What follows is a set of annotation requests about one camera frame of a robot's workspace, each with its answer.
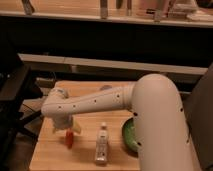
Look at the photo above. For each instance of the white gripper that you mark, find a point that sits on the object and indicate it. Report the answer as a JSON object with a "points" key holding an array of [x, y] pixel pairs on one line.
{"points": [[65, 122]]}

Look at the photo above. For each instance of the red orange pepper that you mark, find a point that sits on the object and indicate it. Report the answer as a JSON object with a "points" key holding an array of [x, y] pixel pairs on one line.
{"points": [[69, 138]]}

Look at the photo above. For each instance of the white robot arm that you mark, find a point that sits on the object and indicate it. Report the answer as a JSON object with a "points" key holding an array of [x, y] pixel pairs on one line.
{"points": [[161, 129]]}

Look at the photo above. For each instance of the white plastic bottle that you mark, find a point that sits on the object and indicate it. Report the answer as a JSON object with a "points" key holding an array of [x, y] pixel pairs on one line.
{"points": [[102, 145]]}

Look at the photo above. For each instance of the white paper cup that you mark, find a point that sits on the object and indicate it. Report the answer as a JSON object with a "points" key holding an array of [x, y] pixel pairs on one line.
{"points": [[105, 87]]}

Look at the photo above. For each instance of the green bowl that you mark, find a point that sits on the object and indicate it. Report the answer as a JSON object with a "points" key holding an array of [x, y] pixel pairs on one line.
{"points": [[128, 136]]}

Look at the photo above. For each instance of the black office chair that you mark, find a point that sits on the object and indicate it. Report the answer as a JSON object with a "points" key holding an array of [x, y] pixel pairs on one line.
{"points": [[16, 85]]}

